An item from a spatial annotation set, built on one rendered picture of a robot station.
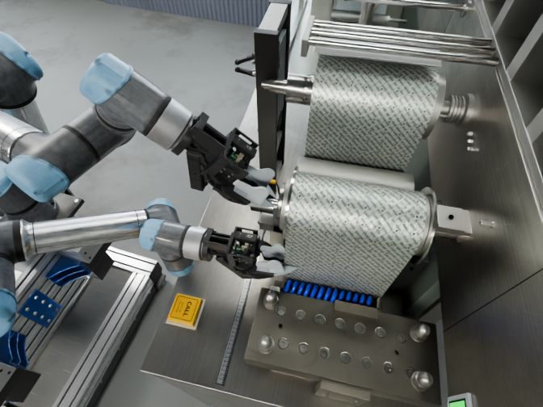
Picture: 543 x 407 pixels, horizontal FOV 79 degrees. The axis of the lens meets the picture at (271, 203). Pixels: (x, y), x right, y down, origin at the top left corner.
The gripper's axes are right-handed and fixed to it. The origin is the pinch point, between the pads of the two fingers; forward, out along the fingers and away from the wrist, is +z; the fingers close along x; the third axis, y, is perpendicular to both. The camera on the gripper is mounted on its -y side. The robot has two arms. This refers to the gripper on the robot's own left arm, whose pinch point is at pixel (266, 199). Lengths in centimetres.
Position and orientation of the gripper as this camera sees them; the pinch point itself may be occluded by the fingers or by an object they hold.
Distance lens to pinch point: 64.1
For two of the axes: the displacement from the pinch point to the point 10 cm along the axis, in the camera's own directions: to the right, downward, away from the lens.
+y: 6.2, -3.4, -7.0
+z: 7.5, 5.1, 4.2
